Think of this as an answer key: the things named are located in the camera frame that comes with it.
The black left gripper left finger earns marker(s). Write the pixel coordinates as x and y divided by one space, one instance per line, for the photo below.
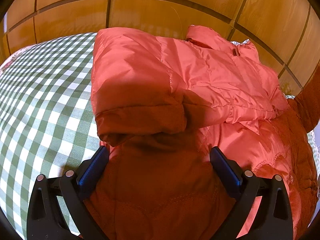
45 219

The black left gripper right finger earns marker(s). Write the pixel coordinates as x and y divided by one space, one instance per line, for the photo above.
274 217

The orange puffer jacket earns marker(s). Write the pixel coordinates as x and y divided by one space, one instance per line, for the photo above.
161 104

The green white checkered bedsheet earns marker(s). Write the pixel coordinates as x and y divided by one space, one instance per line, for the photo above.
47 124

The floral pillow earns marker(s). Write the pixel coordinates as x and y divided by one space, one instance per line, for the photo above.
9 61

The wooden panelled wardrobe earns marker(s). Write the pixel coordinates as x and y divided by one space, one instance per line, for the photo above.
285 32

